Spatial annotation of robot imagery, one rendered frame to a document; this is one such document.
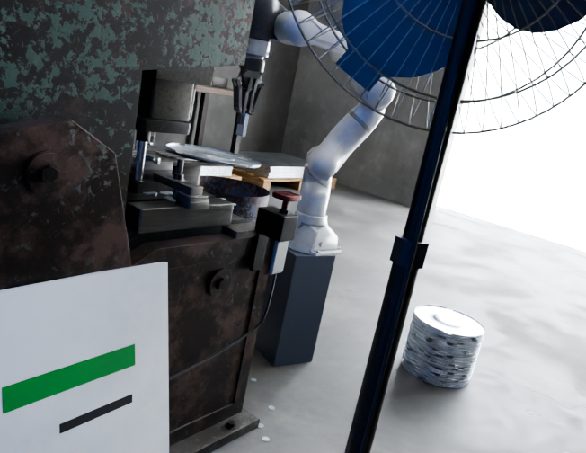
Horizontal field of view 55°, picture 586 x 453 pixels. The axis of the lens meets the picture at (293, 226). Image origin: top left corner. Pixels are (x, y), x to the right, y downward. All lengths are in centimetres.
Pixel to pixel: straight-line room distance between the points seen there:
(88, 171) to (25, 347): 35
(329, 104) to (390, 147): 98
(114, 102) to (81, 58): 11
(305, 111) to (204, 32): 565
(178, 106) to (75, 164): 44
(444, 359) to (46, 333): 160
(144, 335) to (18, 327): 31
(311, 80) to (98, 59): 585
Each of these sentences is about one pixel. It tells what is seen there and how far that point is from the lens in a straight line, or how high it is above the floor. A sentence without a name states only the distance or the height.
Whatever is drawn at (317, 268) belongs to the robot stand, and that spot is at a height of 40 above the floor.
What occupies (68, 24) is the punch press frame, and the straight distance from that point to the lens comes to 118.
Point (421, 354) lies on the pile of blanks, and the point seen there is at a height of 10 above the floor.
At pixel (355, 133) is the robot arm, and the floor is 91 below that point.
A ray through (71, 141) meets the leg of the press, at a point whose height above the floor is 86.
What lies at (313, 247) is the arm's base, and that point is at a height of 48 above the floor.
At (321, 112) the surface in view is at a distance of 684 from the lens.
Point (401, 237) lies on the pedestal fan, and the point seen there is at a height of 85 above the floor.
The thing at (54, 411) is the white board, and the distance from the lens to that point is 126.
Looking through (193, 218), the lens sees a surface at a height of 67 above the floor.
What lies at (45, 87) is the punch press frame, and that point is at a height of 95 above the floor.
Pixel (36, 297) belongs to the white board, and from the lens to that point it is 116.
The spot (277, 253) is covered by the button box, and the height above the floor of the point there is 56.
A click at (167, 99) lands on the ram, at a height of 94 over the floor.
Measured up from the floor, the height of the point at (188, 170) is 75.
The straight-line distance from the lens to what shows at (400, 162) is 624.
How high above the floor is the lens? 104
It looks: 14 degrees down
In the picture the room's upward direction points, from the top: 11 degrees clockwise
